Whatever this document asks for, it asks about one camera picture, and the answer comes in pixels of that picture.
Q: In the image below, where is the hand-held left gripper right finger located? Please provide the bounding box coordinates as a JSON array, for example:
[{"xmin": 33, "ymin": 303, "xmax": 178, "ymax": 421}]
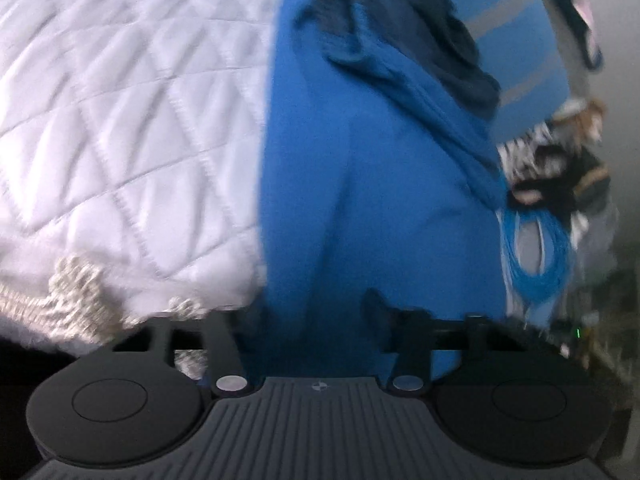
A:
[{"xmin": 362, "ymin": 290, "xmax": 531, "ymax": 393}]

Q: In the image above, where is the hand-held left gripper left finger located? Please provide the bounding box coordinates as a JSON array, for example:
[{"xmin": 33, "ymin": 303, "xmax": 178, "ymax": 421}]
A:
[{"xmin": 112, "ymin": 310, "xmax": 251, "ymax": 393}]

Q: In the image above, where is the blue fleece garment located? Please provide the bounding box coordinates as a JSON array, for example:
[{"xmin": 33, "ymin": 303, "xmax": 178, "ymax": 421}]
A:
[{"xmin": 257, "ymin": 0, "xmax": 507, "ymax": 386}]

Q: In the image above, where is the beige knit blanket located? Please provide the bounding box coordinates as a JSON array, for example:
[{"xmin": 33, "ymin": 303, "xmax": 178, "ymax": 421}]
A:
[{"xmin": 0, "ymin": 254, "xmax": 208, "ymax": 343}]

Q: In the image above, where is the black white striped cloth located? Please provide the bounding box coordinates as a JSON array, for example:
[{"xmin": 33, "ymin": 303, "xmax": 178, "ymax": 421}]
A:
[{"xmin": 497, "ymin": 122, "xmax": 556, "ymax": 173}]

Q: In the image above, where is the black brown cloth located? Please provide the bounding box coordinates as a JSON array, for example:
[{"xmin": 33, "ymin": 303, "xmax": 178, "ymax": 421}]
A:
[{"xmin": 507, "ymin": 142, "xmax": 612, "ymax": 223}]

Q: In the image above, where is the white quilted bedspread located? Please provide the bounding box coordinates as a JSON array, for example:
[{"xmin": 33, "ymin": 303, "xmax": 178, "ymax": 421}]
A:
[{"xmin": 0, "ymin": 0, "xmax": 293, "ymax": 356}]

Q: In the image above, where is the tan plush thing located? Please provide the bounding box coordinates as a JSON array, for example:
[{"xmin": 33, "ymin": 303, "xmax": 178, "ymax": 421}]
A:
[{"xmin": 554, "ymin": 99, "xmax": 607, "ymax": 133}]

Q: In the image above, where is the blue grey-striped cushion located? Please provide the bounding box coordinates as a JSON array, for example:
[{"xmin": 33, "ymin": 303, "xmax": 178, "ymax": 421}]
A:
[{"xmin": 415, "ymin": 0, "xmax": 576, "ymax": 122}]

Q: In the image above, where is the white navy cloth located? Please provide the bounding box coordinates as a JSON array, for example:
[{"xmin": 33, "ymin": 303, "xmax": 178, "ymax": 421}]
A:
[{"xmin": 532, "ymin": 0, "xmax": 605, "ymax": 103}]

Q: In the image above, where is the blue coiled cable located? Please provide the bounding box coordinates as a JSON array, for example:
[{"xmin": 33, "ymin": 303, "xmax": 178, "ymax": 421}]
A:
[{"xmin": 499, "ymin": 207, "xmax": 573, "ymax": 313}]

